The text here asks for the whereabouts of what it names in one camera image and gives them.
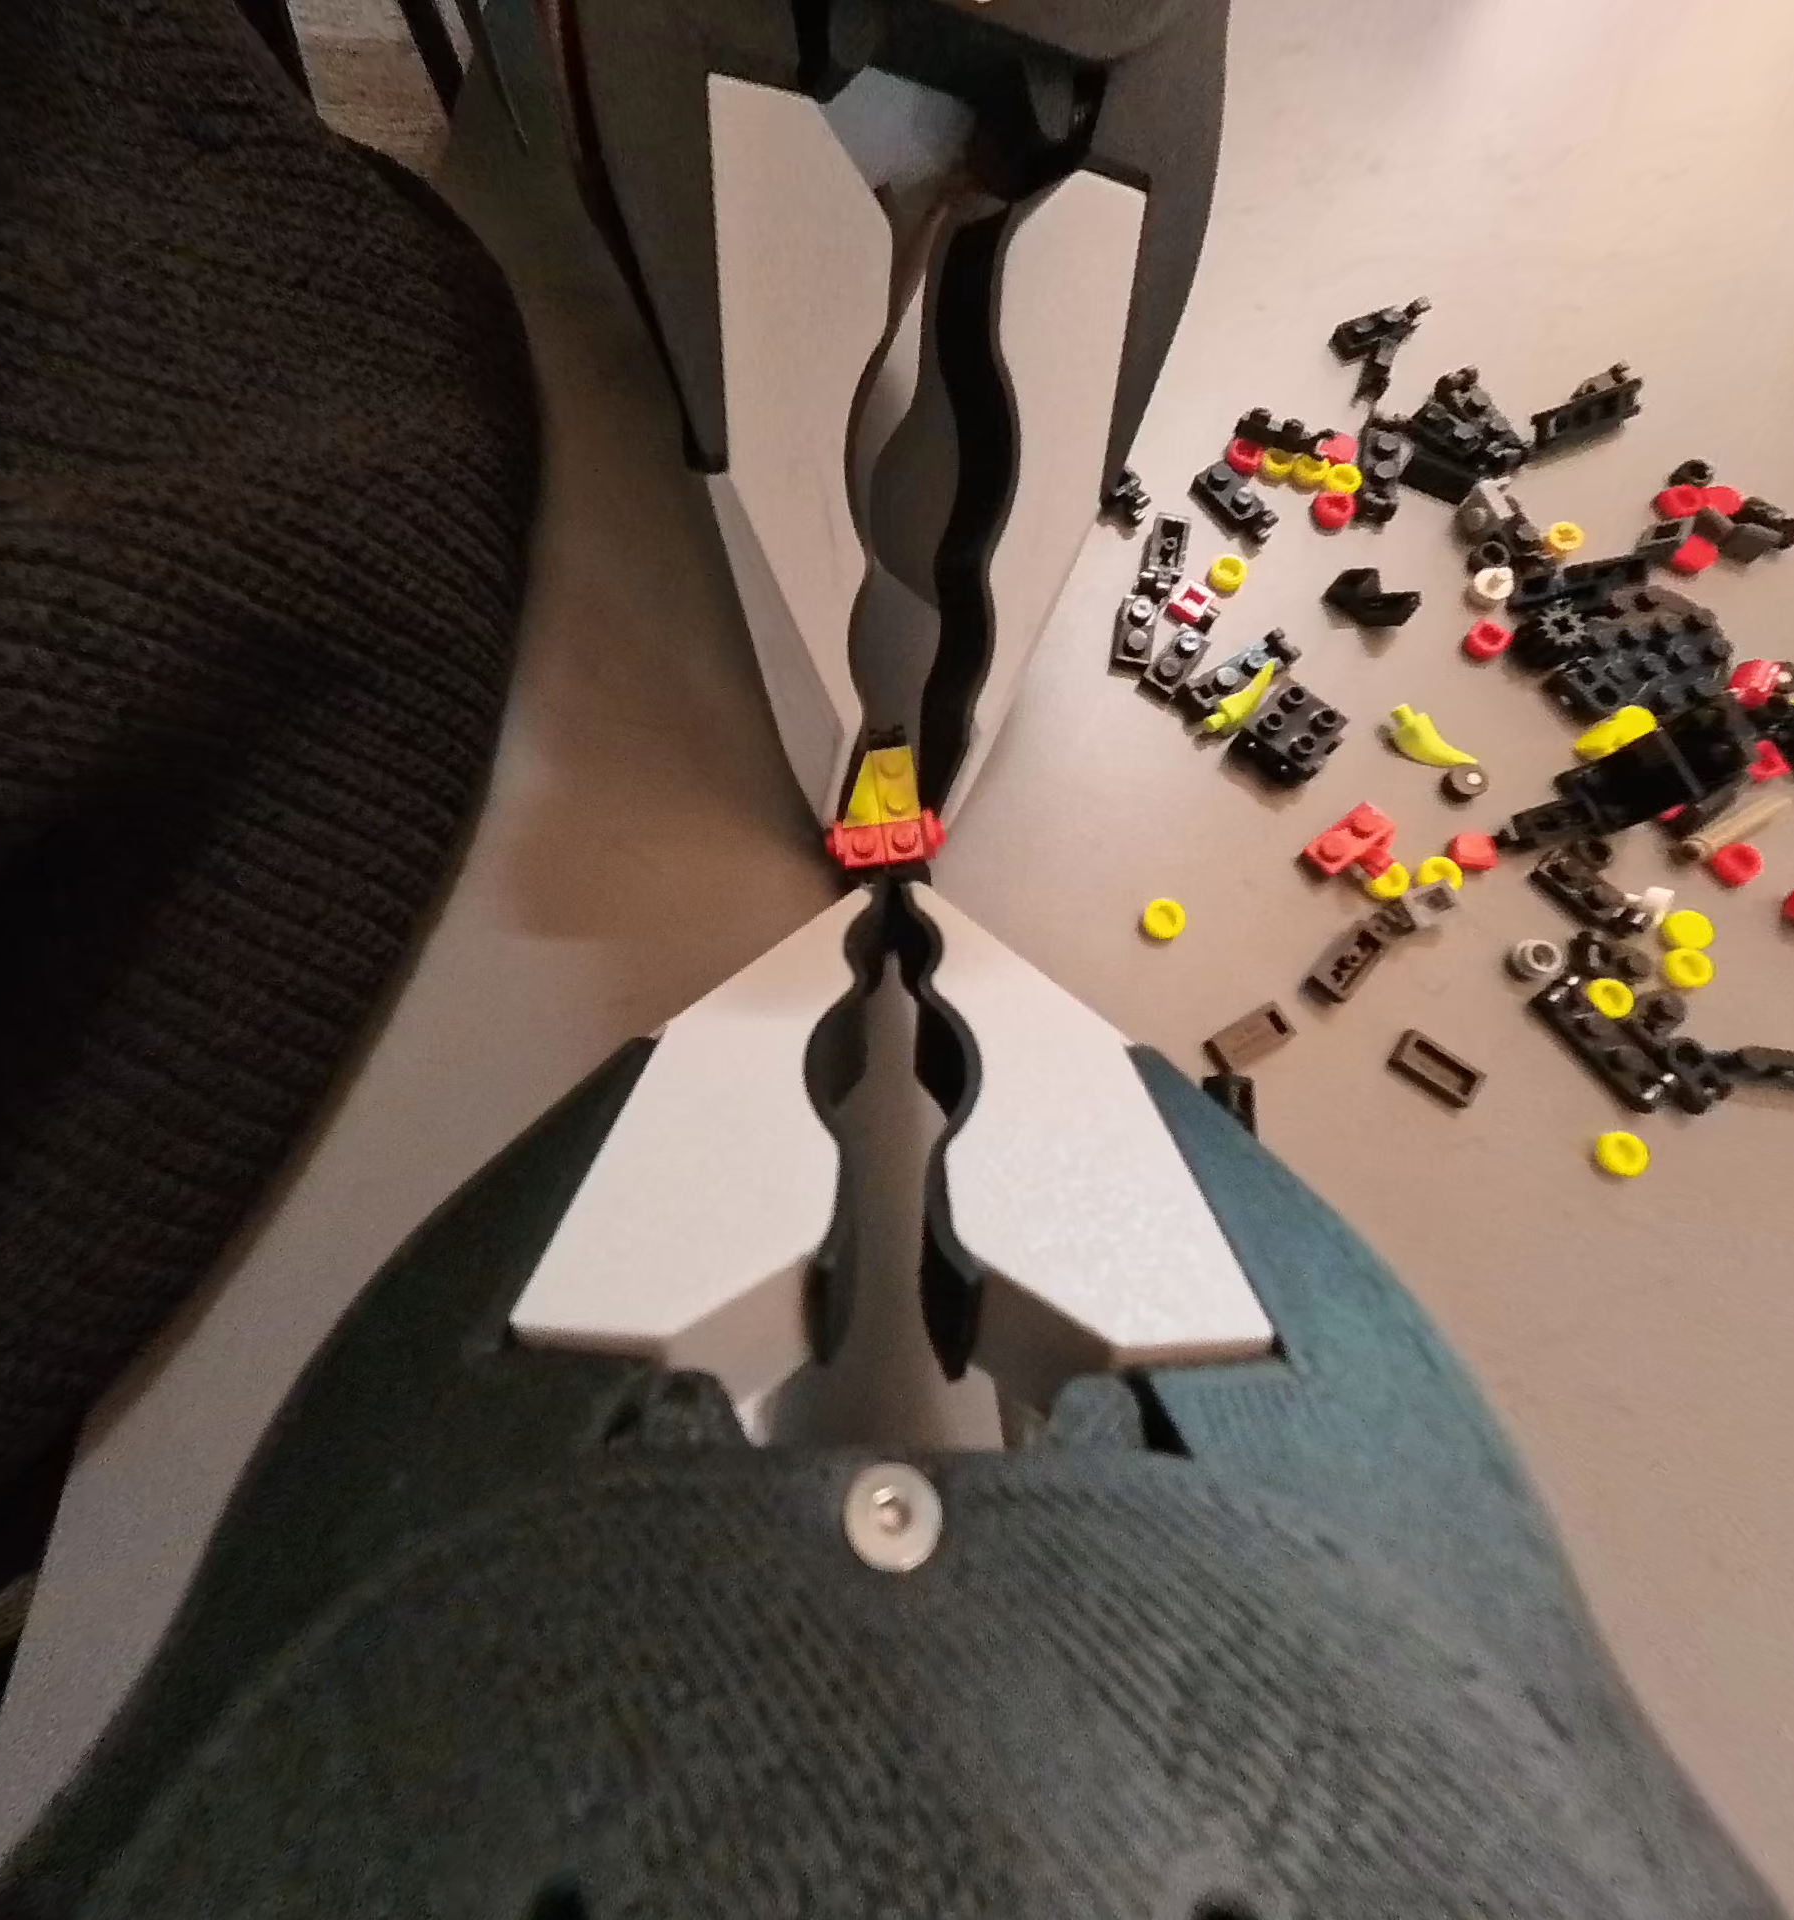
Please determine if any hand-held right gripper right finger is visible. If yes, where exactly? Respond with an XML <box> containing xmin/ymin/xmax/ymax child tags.
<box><xmin>895</xmin><ymin>882</ymin><xmax>1279</xmax><ymax>1433</ymax></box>

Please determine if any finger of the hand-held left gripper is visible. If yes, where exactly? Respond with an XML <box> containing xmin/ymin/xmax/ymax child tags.
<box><xmin>703</xmin><ymin>73</ymin><xmax>903</xmax><ymax>838</ymax></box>
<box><xmin>917</xmin><ymin>164</ymin><xmax>1153</xmax><ymax>822</ymax></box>

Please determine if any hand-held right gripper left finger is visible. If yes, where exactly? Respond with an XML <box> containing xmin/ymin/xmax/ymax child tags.
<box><xmin>510</xmin><ymin>885</ymin><xmax>893</xmax><ymax>1430</ymax></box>

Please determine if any pile of lego pieces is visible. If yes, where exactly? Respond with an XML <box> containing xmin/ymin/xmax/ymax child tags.
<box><xmin>1099</xmin><ymin>298</ymin><xmax>1794</xmax><ymax>1183</ymax></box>

